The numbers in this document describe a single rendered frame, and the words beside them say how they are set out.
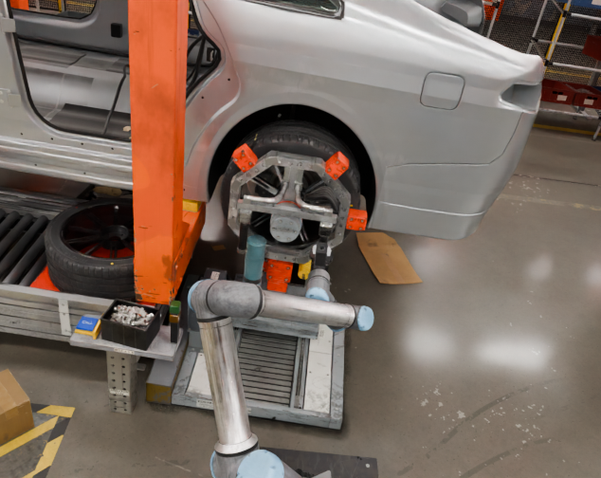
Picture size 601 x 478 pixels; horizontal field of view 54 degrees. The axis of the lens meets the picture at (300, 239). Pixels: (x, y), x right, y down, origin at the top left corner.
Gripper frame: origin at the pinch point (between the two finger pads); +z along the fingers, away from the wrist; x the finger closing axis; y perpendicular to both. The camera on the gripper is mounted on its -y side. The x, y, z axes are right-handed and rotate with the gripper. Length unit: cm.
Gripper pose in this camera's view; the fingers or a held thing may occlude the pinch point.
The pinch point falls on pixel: (321, 245)
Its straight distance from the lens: 254.8
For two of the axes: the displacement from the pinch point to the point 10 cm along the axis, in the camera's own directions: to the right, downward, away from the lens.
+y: -1.3, 8.2, 5.5
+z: 0.8, -5.5, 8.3
